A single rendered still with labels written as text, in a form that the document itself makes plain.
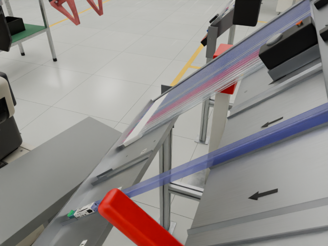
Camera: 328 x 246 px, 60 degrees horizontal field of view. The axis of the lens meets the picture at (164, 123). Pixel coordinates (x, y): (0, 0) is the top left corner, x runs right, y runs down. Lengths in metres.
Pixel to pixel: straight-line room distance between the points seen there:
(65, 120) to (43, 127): 0.16
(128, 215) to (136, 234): 0.01
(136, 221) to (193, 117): 1.99
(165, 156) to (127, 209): 0.92
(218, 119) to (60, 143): 0.70
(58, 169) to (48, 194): 0.10
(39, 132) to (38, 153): 1.16
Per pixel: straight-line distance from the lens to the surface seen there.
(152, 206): 1.53
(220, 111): 1.30
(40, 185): 0.89
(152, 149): 0.56
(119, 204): 0.16
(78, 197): 0.65
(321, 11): 0.37
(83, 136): 1.02
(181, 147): 1.86
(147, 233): 0.16
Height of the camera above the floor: 1.21
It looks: 36 degrees down
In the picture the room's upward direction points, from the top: straight up
